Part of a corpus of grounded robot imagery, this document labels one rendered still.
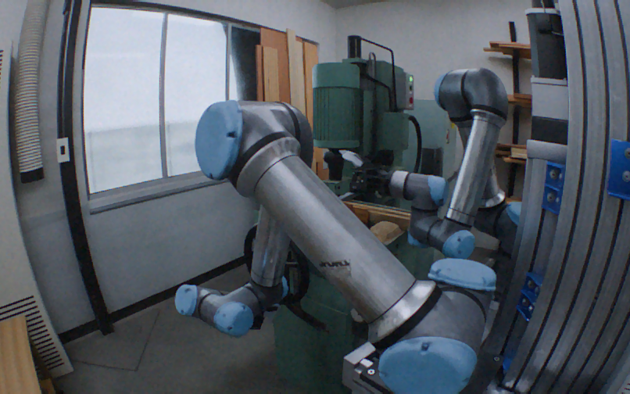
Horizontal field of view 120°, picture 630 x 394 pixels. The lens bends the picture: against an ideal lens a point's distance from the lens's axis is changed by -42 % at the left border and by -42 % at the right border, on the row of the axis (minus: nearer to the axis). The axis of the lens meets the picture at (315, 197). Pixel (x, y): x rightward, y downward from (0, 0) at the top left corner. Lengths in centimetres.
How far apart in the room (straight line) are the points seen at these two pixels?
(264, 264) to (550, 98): 69
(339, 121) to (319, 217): 74
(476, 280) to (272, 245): 40
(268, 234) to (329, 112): 59
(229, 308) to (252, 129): 38
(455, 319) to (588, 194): 32
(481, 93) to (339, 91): 53
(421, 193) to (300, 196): 47
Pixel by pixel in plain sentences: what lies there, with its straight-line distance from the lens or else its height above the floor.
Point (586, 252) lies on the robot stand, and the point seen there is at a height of 108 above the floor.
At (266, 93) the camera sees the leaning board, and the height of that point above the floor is 149.
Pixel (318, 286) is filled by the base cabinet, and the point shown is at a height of 66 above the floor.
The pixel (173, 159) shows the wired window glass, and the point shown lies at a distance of 233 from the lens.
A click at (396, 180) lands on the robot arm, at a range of 84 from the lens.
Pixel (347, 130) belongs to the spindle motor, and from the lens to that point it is 111.
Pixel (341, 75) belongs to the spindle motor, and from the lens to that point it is 111.
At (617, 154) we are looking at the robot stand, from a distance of 57.
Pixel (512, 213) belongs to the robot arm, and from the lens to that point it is 94.
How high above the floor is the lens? 126
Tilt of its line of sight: 14 degrees down
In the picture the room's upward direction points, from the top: straight up
